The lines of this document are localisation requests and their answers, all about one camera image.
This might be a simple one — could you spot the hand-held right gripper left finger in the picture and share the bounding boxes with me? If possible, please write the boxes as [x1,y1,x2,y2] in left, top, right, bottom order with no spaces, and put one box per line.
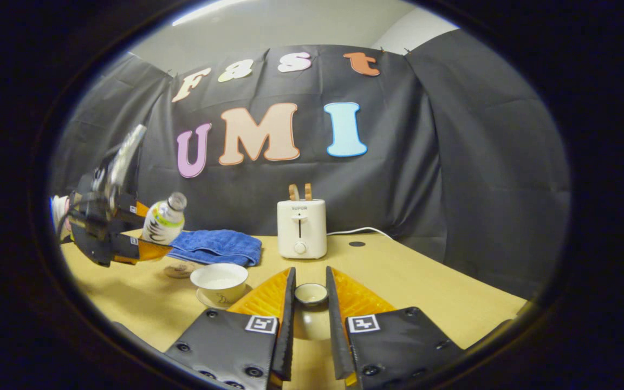
[165,266,296,390]

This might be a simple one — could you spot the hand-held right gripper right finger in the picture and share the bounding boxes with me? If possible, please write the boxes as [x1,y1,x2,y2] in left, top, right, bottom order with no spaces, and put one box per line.
[326,265,464,390]

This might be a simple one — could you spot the cream ceramic teacup lid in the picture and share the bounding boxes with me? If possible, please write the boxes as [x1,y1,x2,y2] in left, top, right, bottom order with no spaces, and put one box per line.
[293,283,330,342]

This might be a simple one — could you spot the white label plastic water bottle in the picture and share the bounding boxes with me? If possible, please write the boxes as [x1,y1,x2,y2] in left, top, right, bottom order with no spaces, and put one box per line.
[142,192,187,245]

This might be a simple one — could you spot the cream ceramic teacup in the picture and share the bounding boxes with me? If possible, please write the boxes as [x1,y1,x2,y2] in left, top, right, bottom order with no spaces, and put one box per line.
[190,263,249,307]

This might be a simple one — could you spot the blue folded towel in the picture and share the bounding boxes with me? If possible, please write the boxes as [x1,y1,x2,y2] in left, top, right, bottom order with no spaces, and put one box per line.
[167,230,263,267]

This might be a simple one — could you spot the white toaster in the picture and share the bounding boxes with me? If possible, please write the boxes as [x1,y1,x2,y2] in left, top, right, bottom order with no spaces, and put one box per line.
[277,199,327,259]

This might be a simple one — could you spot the white toaster cable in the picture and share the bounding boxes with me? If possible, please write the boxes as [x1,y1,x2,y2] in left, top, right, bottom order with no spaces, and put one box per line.
[327,226,395,241]

